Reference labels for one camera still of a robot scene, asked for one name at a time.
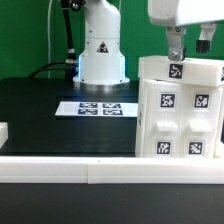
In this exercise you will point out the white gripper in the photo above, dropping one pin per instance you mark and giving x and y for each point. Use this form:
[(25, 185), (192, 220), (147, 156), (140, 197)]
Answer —
[(185, 12)]

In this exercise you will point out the white cabinet top block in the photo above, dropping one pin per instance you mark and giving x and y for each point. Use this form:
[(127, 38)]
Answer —
[(193, 71)]

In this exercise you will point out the white cabinet door panel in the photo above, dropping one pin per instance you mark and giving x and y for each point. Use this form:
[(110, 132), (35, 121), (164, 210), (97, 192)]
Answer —
[(162, 121), (200, 122)]

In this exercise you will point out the white cabinet box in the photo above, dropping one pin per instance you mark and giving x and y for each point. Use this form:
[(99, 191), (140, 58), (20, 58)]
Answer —
[(184, 96)]

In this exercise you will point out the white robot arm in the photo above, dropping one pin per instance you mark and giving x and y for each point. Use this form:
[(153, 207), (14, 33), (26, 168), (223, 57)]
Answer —
[(102, 65)]

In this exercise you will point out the white marker sheet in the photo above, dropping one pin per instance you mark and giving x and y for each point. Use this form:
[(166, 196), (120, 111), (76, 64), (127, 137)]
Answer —
[(97, 109)]

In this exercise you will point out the white frame border wall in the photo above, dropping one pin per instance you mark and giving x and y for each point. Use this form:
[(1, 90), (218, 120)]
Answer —
[(16, 169)]

